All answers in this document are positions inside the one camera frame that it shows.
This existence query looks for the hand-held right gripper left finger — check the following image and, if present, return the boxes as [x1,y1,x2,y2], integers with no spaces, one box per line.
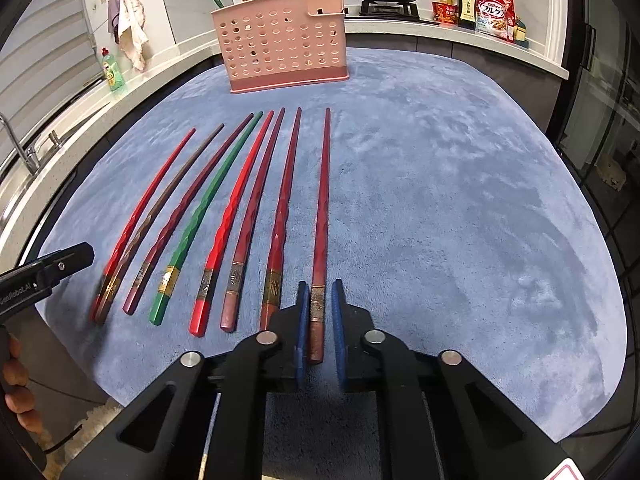
[60,281,311,480]

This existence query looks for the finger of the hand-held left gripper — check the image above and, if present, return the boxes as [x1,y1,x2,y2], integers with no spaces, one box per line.
[37,242,96,284]

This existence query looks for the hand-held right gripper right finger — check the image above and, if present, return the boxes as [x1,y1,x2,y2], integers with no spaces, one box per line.
[333,280,571,480]

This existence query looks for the brown chopstick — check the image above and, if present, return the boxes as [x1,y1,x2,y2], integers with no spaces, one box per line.
[94,123,225,326]

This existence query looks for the dark red chopstick pink end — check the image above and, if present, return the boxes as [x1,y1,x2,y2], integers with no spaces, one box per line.
[220,106,286,333]

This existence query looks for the pink perforated chopstick holder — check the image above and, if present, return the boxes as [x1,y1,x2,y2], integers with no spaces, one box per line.
[211,0,351,95]

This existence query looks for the chrome faucet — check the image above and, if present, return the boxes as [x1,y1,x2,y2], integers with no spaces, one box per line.
[0,112,42,177]

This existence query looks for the fluffy cream rug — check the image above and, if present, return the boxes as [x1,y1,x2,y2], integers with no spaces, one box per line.
[37,400,126,466]

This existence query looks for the blue plush mat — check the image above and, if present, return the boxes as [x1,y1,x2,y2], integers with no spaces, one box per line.
[37,47,628,480]

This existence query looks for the green dish soap bottle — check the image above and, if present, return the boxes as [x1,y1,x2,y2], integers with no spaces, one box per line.
[100,46,126,93]

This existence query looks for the white window blinds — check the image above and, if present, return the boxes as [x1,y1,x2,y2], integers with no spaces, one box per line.
[0,0,166,161]

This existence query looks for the white hanging cloth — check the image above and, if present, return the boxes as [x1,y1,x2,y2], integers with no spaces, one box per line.
[117,0,150,73]

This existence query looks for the purple hanging cloth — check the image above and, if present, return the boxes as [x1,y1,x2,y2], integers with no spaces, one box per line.
[107,0,125,43]

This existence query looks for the black gas stove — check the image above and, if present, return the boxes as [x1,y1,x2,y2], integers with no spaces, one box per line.
[345,0,423,22]

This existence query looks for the red snack package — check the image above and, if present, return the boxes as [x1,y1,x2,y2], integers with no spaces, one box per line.
[431,1,461,25]

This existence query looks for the glass sliding door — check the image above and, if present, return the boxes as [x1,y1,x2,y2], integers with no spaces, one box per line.
[545,0,640,321]

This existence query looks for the dark sauce bottle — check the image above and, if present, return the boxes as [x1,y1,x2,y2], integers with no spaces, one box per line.
[456,0,480,31]

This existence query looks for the red and white cereal bag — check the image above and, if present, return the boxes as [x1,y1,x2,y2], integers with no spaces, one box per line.
[475,0,516,43]

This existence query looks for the black cable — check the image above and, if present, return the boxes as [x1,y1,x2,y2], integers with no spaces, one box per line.
[42,422,83,456]

